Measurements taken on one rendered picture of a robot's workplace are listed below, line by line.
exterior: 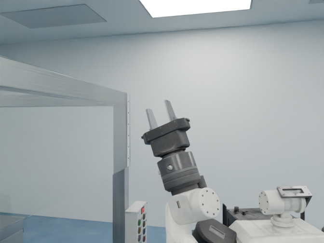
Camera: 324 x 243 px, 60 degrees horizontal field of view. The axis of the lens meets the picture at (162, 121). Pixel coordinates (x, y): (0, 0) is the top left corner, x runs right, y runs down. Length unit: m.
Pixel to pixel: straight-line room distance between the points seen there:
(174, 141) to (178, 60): 3.59
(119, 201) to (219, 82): 3.02
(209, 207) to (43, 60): 4.70
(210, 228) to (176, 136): 0.31
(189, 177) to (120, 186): 0.73
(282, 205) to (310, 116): 3.37
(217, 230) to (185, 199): 0.24
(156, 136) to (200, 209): 0.20
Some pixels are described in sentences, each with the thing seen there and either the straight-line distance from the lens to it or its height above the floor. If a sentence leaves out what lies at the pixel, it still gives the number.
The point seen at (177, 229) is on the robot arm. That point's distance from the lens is 0.68.
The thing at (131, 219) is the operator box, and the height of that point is 1.14.
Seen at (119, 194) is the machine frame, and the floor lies 1.25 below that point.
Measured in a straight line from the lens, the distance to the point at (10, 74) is 0.66.
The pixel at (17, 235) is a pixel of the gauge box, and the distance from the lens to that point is 0.82.
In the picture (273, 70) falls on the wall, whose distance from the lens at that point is 4.15.
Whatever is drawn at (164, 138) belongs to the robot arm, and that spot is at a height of 1.55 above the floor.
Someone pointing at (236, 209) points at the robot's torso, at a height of 1.28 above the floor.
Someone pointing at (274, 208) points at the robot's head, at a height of 1.35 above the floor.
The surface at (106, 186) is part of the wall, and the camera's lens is 4.58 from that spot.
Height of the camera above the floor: 1.59
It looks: level
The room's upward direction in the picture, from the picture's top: straight up
